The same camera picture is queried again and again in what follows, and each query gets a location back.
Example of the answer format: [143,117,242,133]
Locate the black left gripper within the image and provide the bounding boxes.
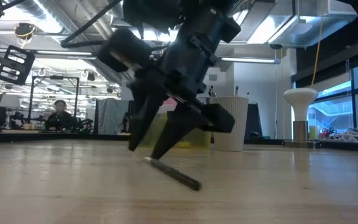
[0,33,36,85]

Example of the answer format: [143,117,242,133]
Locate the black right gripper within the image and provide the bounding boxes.
[128,12,242,161]

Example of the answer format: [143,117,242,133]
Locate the yellow plastic bin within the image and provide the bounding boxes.
[138,114,213,149]

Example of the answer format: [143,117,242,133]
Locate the grey draped cloth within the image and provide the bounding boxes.
[95,98,131,135]

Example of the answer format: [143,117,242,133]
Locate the person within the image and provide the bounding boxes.
[47,99,76,131]

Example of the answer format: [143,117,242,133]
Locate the white ribbed paper cup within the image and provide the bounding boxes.
[209,96,249,152]

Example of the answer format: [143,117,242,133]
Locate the distant black robot arms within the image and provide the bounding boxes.
[73,117,94,133]

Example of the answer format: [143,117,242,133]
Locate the black triangular stand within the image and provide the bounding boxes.
[246,103,263,140]

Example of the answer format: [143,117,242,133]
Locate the long ceiling light strip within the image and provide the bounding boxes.
[0,48,282,65]

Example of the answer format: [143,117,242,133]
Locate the white mushroom table lamp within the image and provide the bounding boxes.
[283,88,322,149]

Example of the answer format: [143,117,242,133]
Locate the black ceiling cord reel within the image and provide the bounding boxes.
[14,22,36,40]

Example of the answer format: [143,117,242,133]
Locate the black gantry frame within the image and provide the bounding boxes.
[30,75,80,125]

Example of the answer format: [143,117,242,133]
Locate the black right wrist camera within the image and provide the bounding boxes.
[97,28,152,74]

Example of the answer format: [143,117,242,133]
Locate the yellow hanging power cord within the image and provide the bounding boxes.
[310,15,324,88]

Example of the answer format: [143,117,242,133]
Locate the rectangular metal ventilation duct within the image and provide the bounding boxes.
[267,0,358,48]

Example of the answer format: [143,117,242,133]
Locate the white lamp cable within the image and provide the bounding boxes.
[320,128,358,144]

